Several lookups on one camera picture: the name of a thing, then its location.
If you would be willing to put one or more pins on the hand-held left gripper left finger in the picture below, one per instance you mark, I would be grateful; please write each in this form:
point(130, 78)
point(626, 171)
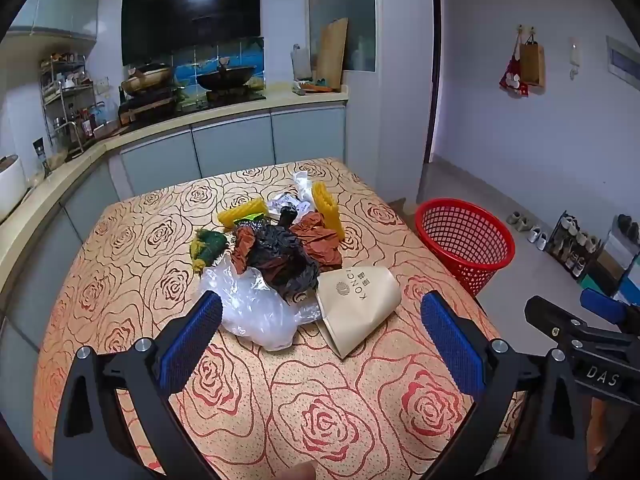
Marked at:
point(192, 335)

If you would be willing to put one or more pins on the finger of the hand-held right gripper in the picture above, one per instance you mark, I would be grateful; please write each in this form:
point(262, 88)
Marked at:
point(550, 316)
point(602, 305)

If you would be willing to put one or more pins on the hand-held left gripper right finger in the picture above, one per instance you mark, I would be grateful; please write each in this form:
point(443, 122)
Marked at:
point(450, 345)

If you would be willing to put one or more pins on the clear plastic bag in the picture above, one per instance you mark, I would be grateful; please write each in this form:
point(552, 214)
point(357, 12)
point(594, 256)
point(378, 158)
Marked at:
point(250, 305)

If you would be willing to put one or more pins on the green yellow snack packet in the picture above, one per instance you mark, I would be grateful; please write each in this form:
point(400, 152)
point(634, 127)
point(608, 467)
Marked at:
point(207, 247)

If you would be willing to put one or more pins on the red plastic mesh basket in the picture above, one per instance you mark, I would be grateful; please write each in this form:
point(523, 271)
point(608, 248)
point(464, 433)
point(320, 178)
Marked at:
point(465, 245)

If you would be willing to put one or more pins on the beige paper bag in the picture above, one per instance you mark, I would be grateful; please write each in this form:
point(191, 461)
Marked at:
point(357, 300)

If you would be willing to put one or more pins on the black silver bag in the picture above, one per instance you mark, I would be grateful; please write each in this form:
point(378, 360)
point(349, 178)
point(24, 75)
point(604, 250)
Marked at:
point(280, 255)

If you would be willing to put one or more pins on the green black small packet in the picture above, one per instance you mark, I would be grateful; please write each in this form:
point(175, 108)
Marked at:
point(250, 221)

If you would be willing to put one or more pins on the brown plastic bag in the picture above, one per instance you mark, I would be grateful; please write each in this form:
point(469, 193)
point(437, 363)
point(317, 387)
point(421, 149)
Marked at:
point(320, 240)

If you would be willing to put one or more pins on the yellow foam net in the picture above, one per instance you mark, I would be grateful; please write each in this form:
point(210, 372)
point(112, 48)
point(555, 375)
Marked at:
point(330, 210)
point(247, 212)

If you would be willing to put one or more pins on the white plastic bag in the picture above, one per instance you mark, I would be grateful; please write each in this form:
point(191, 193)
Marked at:
point(302, 185)

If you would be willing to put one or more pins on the person's right forearm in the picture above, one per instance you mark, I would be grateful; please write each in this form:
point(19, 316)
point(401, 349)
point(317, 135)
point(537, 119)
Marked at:
point(602, 430)

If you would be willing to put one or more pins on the stack of shoe boxes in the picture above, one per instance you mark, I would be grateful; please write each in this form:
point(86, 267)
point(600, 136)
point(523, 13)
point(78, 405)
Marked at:
point(617, 270)

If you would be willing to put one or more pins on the black shoe rack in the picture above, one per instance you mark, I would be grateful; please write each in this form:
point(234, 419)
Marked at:
point(575, 245)

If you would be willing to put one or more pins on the white shoe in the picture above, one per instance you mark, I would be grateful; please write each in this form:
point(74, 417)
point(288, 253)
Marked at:
point(543, 240)
point(534, 233)

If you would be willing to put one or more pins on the beige shoe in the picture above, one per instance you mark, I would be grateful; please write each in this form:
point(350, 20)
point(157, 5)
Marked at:
point(524, 222)
point(512, 217)

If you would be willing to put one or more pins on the rose-print tablecloth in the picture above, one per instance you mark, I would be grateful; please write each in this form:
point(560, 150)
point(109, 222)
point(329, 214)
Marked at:
point(300, 400)

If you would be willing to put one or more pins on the white tissue packet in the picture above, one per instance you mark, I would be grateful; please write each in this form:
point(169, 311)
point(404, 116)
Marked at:
point(282, 202)

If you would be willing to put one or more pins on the grey kitchen counter cabinet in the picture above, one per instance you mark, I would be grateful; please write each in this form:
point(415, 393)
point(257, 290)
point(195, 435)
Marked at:
point(230, 140)

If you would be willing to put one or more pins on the black gas stove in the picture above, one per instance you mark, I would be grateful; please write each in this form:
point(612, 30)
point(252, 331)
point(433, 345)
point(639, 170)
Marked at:
point(195, 102)

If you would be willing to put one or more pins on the white rice cooker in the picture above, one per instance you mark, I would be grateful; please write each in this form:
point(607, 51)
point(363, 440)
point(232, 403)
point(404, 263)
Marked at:
point(10, 185)

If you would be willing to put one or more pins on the red hanging bag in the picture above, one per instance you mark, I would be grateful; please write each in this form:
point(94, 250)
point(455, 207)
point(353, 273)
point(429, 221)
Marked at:
point(512, 79)

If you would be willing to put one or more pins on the brown hanging paper bag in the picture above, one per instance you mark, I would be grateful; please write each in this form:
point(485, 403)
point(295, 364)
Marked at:
point(531, 65)

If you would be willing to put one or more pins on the black wok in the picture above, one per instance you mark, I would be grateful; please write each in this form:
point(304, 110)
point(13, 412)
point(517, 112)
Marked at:
point(227, 77)

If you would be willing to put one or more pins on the golden frying pan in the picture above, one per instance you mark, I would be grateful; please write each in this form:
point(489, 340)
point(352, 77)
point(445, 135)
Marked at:
point(147, 77)

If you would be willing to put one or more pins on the orange tray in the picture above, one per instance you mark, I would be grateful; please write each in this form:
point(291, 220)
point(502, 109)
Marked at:
point(315, 88)

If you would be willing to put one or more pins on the metal kitchen rack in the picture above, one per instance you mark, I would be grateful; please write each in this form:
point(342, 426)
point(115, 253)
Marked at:
point(65, 90)

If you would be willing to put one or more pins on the blue scenic backsplash tiles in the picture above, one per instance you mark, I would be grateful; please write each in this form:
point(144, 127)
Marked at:
point(220, 57)

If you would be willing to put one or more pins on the dark wooden door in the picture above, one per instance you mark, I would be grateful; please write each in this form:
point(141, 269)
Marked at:
point(434, 60)

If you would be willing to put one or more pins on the white plastic bottle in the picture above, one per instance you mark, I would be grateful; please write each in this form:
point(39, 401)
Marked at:
point(300, 62)

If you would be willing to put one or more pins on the wooden cutting board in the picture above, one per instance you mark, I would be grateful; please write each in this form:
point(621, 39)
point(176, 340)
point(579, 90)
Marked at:
point(332, 52)

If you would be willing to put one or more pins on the black range hood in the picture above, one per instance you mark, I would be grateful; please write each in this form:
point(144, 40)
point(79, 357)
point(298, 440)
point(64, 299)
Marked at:
point(190, 15)

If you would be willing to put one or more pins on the frosted glass window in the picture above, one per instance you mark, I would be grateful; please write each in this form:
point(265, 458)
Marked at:
point(342, 10)

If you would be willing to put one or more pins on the wall electrical panel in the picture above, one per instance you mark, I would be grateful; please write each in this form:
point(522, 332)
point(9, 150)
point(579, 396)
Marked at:
point(622, 62)

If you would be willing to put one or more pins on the white wall intercom phone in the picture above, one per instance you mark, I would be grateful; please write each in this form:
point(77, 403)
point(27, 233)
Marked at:
point(575, 57)

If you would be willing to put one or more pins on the grey upper wall cabinet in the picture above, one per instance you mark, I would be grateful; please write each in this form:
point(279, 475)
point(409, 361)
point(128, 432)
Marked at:
point(55, 10)

